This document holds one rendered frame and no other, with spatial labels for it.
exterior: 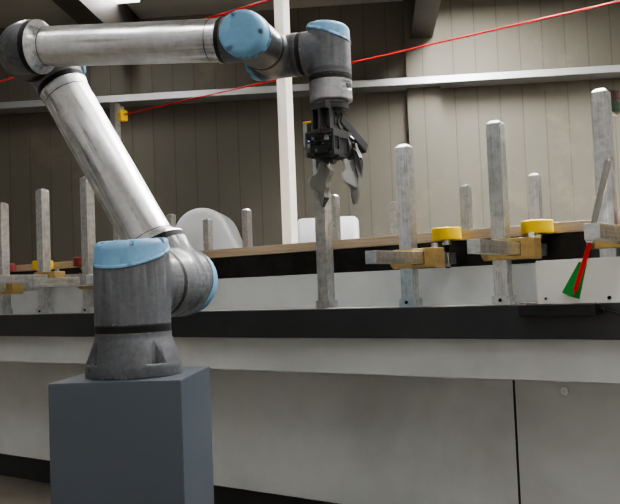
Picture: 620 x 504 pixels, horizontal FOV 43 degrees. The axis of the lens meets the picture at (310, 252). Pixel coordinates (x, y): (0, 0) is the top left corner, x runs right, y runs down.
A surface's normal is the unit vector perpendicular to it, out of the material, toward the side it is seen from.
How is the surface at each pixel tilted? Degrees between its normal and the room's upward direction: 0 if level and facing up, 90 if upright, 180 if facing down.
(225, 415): 90
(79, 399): 90
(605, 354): 90
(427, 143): 90
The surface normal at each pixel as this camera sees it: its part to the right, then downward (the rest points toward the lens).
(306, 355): -0.57, -0.01
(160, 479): -0.08, -0.04
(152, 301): 0.64, -0.06
